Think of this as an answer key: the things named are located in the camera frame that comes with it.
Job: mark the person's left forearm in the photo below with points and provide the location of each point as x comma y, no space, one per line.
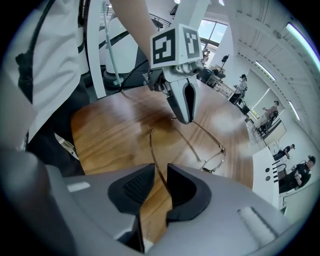
135,22

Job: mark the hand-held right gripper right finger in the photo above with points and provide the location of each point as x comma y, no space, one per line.
220,220

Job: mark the eyeglasses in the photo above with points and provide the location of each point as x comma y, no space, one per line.
212,161

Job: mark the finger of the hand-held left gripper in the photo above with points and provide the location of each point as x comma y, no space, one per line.
178,105
193,102

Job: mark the ceiling light strip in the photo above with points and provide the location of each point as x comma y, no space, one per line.
265,70
300,40
294,110

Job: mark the person's white shirt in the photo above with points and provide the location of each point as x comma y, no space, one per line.
57,50

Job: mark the white rounded machine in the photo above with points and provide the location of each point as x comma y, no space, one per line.
122,57

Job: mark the large window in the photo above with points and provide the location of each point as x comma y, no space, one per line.
212,31

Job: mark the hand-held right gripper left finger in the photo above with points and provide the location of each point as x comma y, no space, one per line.
100,207

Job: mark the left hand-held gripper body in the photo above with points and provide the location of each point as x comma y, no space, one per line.
165,47

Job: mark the person's dark trousers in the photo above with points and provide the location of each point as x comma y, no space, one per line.
62,120

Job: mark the white counter with holes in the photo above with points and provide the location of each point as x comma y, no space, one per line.
261,175

